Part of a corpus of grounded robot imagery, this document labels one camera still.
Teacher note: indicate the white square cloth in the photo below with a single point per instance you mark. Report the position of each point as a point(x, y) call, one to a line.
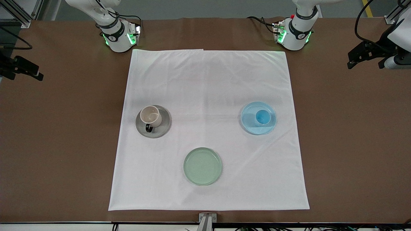
point(208, 80)

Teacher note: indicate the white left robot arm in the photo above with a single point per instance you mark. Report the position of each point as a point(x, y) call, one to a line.
point(297, 33)

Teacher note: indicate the gray round plate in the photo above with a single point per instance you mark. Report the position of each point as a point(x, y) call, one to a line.
point(165, 123)

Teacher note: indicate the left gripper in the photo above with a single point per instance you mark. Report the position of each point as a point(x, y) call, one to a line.
point(381, 42)

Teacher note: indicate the blue plastic cup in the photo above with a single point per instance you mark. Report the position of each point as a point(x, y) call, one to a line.
point(262, 116)

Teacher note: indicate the green round plate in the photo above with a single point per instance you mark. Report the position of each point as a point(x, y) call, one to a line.
point(203, 166)

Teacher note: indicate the metal table bracket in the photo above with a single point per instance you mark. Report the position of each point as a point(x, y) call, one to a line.
point(207, 221)

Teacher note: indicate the blue round plate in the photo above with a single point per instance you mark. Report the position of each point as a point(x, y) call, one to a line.
point(249, 118)

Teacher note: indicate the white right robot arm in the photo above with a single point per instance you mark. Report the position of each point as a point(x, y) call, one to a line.
point(117, 35)

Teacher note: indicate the aluminium frame profile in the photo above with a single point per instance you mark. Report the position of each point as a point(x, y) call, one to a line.
point(19, 14)
point(394, 14)

